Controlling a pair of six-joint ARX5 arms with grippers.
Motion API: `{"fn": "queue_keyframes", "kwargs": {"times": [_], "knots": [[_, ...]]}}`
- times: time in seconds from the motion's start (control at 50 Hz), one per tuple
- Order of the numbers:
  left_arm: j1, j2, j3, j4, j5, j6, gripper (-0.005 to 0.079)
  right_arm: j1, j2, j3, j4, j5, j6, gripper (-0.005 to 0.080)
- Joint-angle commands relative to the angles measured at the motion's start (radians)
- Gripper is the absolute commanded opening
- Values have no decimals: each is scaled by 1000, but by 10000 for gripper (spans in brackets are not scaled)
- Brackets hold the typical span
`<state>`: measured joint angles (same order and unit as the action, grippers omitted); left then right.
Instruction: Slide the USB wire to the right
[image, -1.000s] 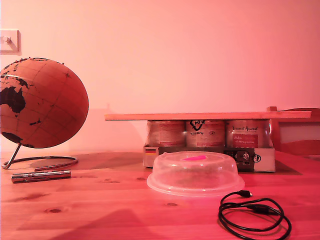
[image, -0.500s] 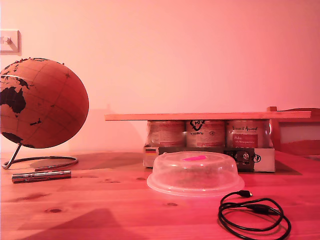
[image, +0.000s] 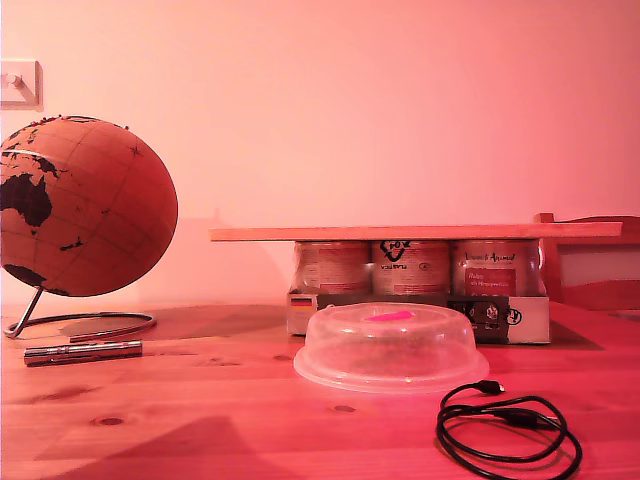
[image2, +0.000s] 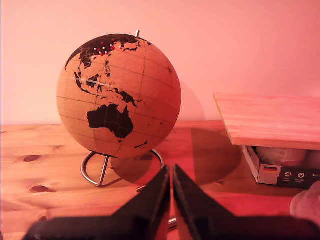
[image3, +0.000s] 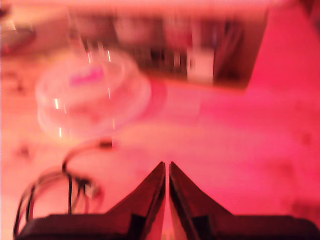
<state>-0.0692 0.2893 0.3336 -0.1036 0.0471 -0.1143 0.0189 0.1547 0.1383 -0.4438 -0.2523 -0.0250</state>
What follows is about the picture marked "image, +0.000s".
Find black USB cable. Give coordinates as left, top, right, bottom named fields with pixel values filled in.
left=435, top=379, right=584, bottom=480

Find can with red Animal label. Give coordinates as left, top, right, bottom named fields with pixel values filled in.
left=451, top=238, right=547, bottom=297

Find white wall switch plate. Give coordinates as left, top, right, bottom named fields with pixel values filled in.
left=0, top=59, right=44, bottom=111

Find clear plastic dome cover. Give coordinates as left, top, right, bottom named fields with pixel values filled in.
left=292, top=301, right=490, bottom=395

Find cardboard can tray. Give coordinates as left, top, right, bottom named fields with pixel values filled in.
left=286, top=291, right=551, bottom=345

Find pink dome cover handle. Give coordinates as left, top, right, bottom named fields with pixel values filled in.
left=364, top=310, right=412, bottom=323

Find silver metal flashlight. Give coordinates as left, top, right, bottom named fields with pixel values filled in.
left=23, top=339, right=144, bottom=368

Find metal globe stand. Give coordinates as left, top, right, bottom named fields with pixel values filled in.
left=2, top=285, right=158, bottom=340

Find can with fox logo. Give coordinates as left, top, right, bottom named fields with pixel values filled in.
left=370, top=239, right=451, bottom=296

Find can with text label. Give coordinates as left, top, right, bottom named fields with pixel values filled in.
left=293, top=241, right=374, bottom=295

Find cork globe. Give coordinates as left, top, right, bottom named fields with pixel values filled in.
left=0, top=114, right=179, bottom=299

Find light wooden board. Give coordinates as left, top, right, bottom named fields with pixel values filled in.
left=208, top=222, right=624, bottom=244

